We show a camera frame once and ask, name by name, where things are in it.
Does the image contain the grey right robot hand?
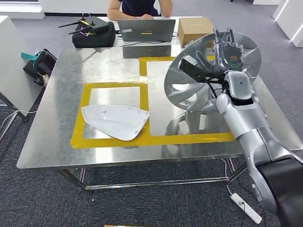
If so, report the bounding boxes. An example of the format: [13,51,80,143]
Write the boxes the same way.
[212,27,245,74]

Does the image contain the grey plastic wheel hubcap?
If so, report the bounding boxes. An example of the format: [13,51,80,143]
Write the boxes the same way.
[164,31,262,112]

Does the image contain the white car body part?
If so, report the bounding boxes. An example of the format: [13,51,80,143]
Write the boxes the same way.
[81,104,150,141]

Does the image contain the steel workbench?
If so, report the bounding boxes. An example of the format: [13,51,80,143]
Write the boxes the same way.
[17,47,303,191]

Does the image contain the brown cardboard box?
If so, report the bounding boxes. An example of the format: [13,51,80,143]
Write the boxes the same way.
[178,17,215,48]

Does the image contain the white plinth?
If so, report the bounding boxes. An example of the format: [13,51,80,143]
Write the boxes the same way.
[272,0,303,48]

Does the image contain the grey laptop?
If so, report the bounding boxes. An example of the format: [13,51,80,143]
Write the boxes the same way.
[117,18,177,43]

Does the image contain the person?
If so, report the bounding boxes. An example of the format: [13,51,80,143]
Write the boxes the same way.
[107,0,173,20]

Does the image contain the white power strip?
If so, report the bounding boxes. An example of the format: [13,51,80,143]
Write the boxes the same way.
[230,192,263,225]

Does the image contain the black router with antennas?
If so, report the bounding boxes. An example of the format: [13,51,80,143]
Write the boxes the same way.
[58,16,110,35]

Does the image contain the black carrying case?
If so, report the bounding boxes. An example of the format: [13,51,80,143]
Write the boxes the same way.
[72,21,116,49]

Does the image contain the white low platform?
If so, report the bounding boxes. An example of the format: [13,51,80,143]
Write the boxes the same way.
[0,2,45,19]

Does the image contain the white desk steel legs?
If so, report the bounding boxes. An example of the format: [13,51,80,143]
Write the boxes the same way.
[0,15,45,143]

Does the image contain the wrist camera with black bracket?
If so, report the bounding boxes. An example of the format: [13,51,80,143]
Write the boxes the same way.
[179,55,229,85]

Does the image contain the white power cable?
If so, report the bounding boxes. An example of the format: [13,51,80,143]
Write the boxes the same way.
[220,158,233,196]
[0,109,37,131]

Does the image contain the black bag teal strap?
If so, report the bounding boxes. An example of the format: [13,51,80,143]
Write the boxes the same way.
[20,48,57,87]

